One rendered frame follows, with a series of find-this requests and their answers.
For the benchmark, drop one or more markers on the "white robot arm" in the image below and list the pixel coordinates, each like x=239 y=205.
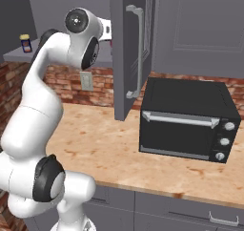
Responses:
x=35 y=114

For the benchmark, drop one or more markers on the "open grey cabinet door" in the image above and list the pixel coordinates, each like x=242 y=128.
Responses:
x=122 y=50

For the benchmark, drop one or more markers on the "closed grey cabinet door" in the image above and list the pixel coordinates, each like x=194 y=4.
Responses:
x=203 y=28

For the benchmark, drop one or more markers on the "dark grey cabinet door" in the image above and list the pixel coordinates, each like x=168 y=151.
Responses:
x=14 y=21

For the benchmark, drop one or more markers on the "black toaster oven door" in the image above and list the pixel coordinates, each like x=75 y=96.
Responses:
x=174 y=139

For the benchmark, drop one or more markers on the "black toaster oven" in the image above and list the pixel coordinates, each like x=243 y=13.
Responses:
x=187 y=94

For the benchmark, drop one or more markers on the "grey drawer front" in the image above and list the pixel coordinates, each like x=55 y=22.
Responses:
x=117 y=198
x=184 y=206

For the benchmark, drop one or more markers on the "white toaster oven knob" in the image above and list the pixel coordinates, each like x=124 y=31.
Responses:
x=224 y=141
x=219 y=156
x=229 y=126

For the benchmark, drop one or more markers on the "grey base cupboard door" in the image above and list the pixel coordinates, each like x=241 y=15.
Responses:
x=111 y=220
x=165 y=223

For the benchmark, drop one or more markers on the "blue can with yellow lid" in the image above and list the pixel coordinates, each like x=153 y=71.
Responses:
x=26 y=44

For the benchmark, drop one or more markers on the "grey wall outlet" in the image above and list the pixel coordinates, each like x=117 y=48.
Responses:
x=86 y=81

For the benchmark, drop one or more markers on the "open grey wall cabinet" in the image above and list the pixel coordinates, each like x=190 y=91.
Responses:
x=19 y=55

